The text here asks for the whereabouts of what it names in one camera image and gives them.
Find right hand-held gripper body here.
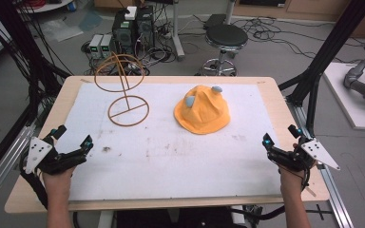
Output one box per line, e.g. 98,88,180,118
266,136,341,174

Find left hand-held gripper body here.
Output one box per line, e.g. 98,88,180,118
24,136,87,176

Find person's left hand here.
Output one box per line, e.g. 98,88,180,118
42,165,77,195

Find person's right hand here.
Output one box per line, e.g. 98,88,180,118
279,142,317,196

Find white floor board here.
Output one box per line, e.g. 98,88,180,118
322,61,365,132

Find orange hat with grey ears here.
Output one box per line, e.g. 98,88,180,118
173,84,232,136

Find white table mat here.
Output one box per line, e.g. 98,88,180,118
55,82,283,201

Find grey power supply unit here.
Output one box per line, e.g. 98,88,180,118
100,33,114,59
88,33,105,59

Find black round stool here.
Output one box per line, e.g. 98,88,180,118
201,24,249,77

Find black computer tower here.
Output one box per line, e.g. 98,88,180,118
135,5,156,49
111,9,138,55

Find white round table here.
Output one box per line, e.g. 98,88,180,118
14,0,74,14

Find black flat case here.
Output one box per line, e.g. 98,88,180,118
203,13,228,31

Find white box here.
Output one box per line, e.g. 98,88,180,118
124,5,138,21

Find grey desk leg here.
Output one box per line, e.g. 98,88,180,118
170,0,186,62

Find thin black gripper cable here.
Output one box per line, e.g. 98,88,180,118
299,166,312,192

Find black sleeved gripper cable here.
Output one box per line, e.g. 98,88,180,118
19,160,49,211

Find aluminium rail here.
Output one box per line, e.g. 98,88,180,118
285,97,355,228
0,125,35,212

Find brown wire hat stand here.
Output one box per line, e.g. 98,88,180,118
93,52,151,128

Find black hose under table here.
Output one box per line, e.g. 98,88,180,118
229,204,287,221

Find black metal frame post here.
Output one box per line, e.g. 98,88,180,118
0,0,65,188
278,0,365,138

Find black floor cables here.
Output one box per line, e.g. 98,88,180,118
231,15,365,66

